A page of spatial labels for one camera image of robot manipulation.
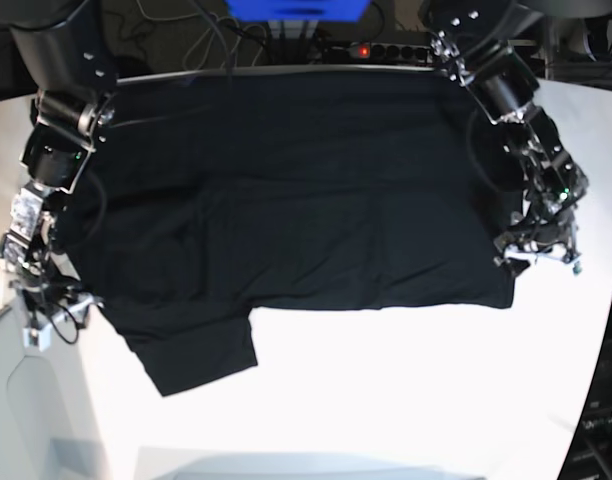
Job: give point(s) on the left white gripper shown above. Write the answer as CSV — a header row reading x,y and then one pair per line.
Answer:
x,y
529,239

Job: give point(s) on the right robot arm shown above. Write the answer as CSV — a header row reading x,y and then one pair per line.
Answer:
x,y
62,46

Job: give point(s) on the black power strip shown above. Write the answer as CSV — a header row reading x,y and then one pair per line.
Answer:
x,y
380,53

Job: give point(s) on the blue box overhead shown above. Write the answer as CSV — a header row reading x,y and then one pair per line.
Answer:
x,y
302,10

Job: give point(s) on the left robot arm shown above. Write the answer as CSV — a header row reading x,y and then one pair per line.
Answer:
x,y
473,41

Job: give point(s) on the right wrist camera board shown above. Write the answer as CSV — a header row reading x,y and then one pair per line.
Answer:
x,y
32,338

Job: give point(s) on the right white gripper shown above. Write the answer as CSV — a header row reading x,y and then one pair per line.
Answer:
x,y
63,313

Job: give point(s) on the black T-shirt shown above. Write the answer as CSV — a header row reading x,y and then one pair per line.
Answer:
x,y
328,191

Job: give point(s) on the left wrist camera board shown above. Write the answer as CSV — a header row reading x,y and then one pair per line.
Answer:
x,y
577,269

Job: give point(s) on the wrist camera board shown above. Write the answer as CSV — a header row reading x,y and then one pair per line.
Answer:
x,y
577,269
32,338

